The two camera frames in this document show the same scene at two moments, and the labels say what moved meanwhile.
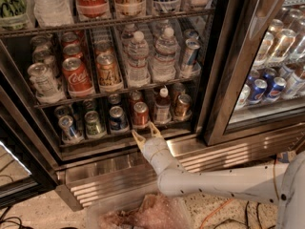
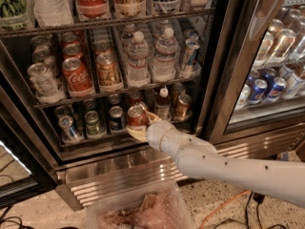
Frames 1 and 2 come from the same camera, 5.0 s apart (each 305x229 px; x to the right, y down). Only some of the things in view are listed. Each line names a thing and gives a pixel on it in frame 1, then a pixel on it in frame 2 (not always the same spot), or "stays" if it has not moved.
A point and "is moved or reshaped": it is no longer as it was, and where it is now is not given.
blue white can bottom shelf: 69,133 stays
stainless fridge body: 218,69 stays
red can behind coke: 134,96 stays
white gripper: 154,147 → 156,133
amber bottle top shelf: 130,0 stays
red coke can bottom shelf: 140,114 is moved or reshaped
